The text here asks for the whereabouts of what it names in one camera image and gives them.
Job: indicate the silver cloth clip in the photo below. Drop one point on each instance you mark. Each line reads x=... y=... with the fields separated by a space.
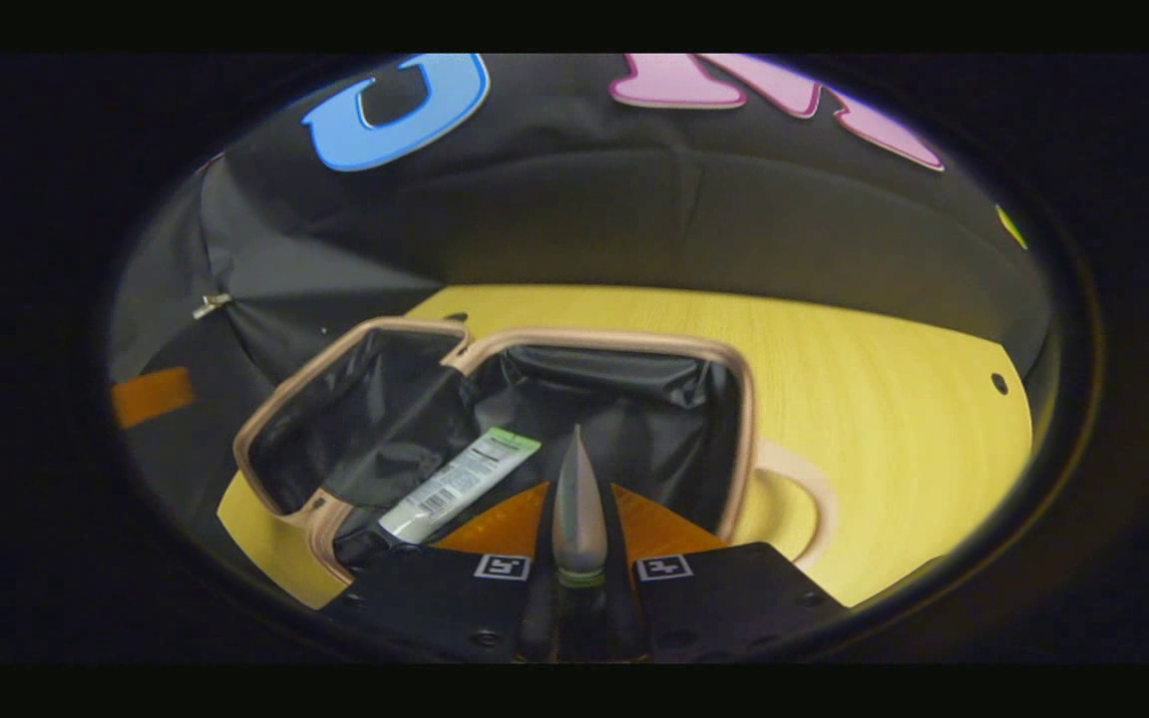
x=211 y=304

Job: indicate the silver skin care tube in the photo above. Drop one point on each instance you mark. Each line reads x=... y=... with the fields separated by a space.
x=579 y=519

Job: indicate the black backdrop cloth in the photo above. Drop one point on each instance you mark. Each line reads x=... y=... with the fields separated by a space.
x=584 y=199

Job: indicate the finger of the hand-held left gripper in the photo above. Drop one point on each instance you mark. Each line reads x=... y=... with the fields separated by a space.
x=151 y=396

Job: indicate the white skin care tube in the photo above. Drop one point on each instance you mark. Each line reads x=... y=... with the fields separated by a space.
x=460 y=484

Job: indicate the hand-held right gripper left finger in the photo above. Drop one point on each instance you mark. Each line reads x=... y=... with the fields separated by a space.
x=435 y=598

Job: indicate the pink suitcase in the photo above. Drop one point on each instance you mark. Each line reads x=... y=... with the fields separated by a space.
x=634 y=409

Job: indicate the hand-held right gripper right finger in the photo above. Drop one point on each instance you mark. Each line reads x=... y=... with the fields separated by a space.
x=724 y=598

